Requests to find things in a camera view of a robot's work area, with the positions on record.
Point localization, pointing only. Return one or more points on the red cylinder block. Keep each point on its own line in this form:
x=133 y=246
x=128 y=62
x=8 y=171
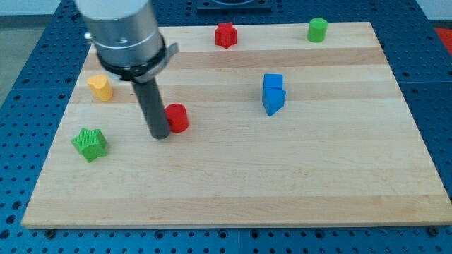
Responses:
x=177 y=117

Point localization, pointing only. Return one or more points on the green star block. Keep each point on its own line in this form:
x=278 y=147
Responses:
x=91 y=144

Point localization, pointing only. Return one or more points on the yellow heart block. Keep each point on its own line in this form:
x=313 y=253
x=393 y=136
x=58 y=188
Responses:
x=100 y=87

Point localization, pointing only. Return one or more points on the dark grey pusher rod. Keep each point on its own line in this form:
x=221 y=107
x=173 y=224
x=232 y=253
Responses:
x=150 y=101

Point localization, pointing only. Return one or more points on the blue cube block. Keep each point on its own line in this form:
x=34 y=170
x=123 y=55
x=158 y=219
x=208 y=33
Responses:
x=273 y=81

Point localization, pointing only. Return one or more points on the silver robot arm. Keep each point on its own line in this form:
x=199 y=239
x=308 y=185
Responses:
x=126 y=37

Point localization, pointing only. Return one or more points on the green cylinder block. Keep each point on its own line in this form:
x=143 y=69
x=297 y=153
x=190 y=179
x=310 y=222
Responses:
x=317 y=30

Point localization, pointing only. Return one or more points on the blue triangular prism block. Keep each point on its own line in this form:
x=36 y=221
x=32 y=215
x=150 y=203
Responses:
x=273 y=100

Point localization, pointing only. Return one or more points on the red star block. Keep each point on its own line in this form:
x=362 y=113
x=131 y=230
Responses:
x=225 y=35

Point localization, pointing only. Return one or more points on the wooden board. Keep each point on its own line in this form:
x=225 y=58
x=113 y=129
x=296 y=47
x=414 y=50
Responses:
x=344 y=151

